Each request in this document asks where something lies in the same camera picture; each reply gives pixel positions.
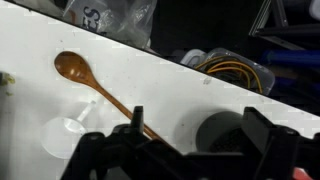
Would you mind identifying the white mug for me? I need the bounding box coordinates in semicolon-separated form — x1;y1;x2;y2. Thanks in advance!
40;101;96;159

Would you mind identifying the clear bin with cables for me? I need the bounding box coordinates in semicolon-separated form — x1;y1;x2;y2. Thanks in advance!
180;48;275;95

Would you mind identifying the aluminium frame post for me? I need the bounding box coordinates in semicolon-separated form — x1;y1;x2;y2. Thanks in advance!
249;0;320;37

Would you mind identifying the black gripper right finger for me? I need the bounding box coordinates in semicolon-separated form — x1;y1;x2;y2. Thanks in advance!
187;107;320;180

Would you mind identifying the wooden spoon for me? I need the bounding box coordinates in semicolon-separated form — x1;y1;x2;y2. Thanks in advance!
53;50;168;146

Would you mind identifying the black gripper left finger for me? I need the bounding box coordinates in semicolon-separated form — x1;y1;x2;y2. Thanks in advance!
61;106;185;180

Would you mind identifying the clear plastic bag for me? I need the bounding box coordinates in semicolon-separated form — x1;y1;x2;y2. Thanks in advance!
13;0;158;50

